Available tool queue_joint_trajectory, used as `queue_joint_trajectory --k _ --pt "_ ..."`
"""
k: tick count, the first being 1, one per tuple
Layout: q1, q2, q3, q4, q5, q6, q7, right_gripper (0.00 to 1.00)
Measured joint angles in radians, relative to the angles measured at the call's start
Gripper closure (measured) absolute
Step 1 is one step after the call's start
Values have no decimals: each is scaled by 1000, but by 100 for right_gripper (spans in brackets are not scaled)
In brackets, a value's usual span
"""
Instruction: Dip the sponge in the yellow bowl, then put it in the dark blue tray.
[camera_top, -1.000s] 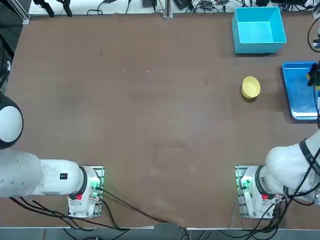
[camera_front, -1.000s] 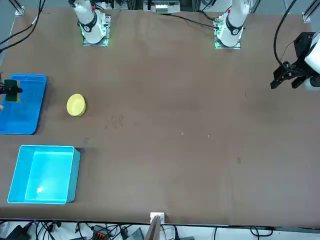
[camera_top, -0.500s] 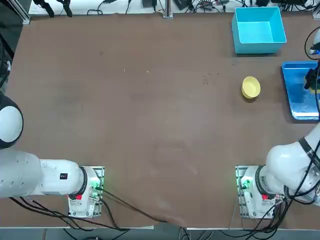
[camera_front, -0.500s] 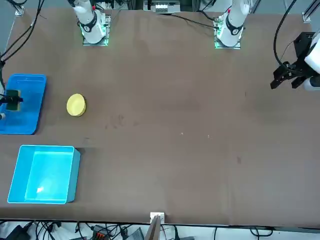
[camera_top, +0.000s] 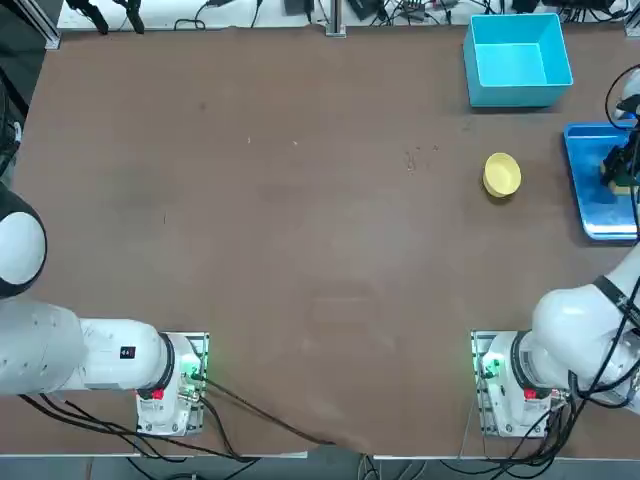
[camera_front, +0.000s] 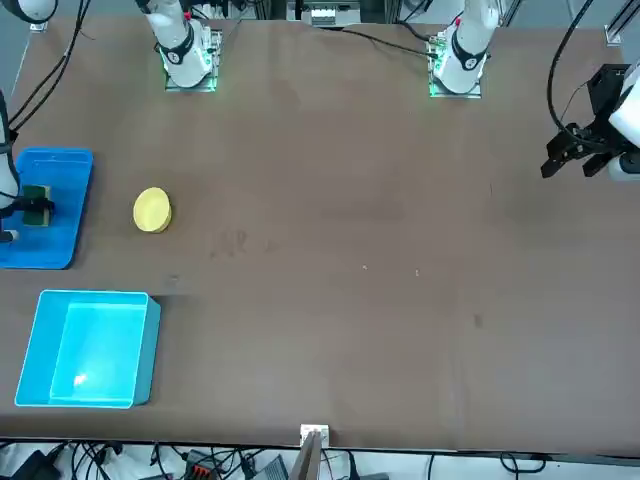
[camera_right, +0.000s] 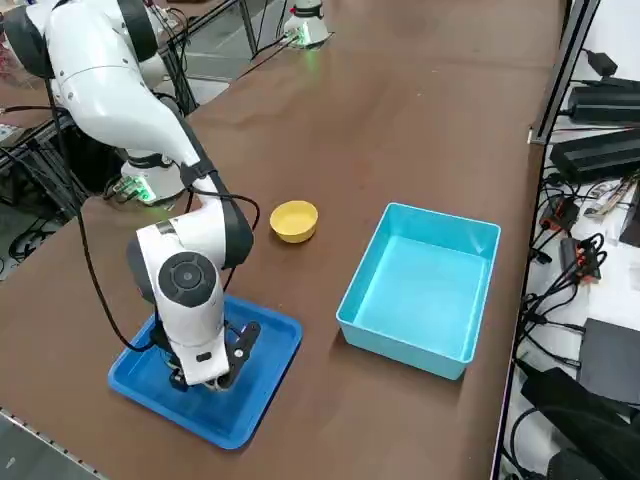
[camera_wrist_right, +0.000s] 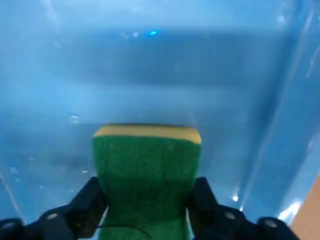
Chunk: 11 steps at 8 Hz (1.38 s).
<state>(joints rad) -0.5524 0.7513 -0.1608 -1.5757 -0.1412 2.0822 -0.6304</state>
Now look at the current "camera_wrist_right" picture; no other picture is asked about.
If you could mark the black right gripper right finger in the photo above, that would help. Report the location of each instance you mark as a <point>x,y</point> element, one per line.
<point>212,212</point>

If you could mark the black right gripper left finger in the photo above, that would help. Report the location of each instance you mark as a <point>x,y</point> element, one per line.
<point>77,212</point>

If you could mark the green and yellow sponge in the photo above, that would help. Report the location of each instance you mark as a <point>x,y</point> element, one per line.
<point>147,180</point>

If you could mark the dark blue plastic tray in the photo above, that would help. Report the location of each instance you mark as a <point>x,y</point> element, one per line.
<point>160,75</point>

